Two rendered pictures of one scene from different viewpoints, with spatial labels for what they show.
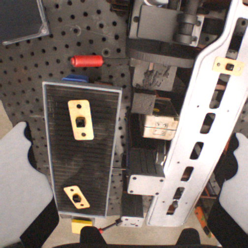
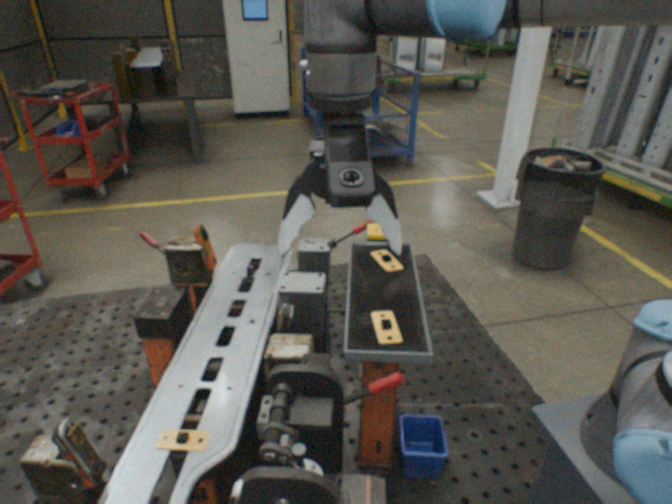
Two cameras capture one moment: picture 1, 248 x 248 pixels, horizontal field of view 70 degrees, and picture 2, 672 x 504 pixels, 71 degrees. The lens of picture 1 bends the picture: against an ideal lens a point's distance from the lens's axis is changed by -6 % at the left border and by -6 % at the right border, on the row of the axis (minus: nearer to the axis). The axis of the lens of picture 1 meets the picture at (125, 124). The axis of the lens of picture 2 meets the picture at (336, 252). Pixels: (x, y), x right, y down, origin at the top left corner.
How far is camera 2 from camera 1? 0.49 m
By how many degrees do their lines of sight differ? 31
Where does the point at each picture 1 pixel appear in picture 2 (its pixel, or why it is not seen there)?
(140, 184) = (309, 282)
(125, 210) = (323, 260)
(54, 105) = (417, 338)
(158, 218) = (273, 252)
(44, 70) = (489, 482)
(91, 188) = (370, 269)
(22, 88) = (524, 450)
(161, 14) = (307, 418)
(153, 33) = (314, 402)
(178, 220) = (241, 251)
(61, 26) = not seen: outside the picture
